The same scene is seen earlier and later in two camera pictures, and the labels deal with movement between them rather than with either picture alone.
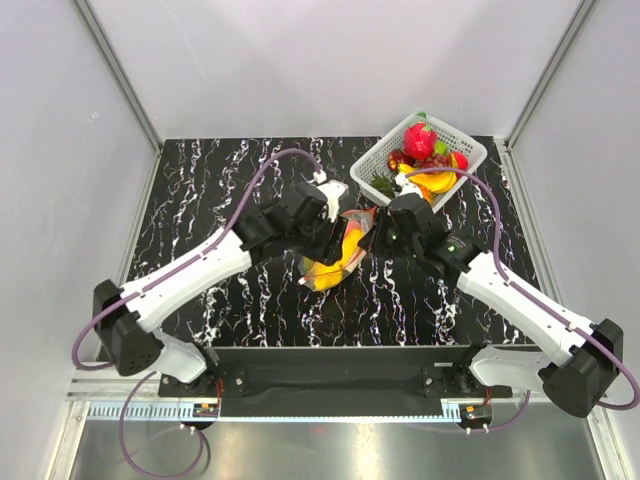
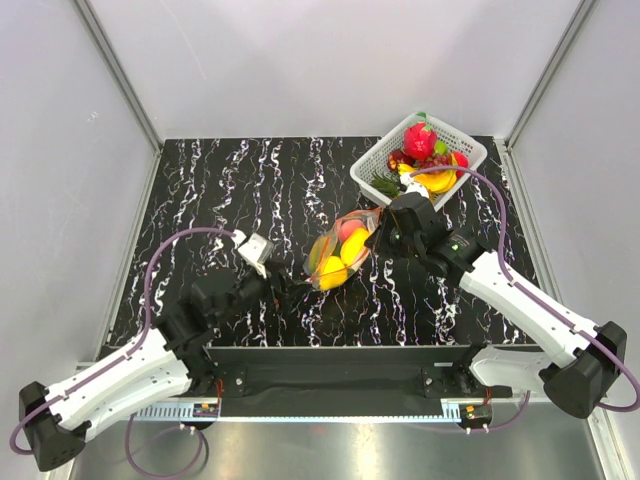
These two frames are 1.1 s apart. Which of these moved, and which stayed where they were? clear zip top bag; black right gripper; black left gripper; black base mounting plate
Moved: black left gripper
Stayed: black base mounting plate; clear zip top bag; black right gripper
